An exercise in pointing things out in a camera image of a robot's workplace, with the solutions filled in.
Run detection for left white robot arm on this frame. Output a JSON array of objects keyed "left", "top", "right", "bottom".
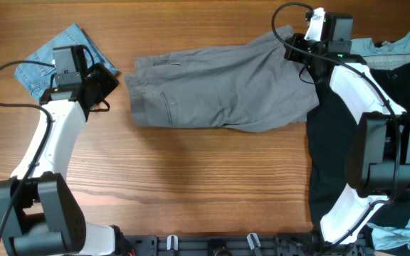
[{"left": 0, "top": 63, "right": 127, "bottom": 255}]

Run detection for black mounting rail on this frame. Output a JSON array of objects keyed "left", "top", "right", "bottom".
[{"left": 125, "top": 233, "right": 375, "bottom": 256}]

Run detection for folded blue denim shorts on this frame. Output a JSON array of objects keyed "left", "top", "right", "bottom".
[{"left": 14, "top": 23, "right": 120, "bottom": 102}]

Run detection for grey shorts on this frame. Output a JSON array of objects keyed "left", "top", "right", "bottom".
[{"left": 125, "top": 26, "right": 319, "bottom": 132}]

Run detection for light blue shirt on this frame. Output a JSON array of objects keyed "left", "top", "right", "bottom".
[{"left": 351, "top": 32, "right": 410, "bottom": 70}]

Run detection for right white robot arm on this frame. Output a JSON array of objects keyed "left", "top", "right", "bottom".
[{"left": 281, "top": 33, "right": 410, "bottom": 252}]

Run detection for black shorts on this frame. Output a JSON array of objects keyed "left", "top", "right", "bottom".
[{"left": 307, "top": 63, "right": 410, "bottom": 228}]

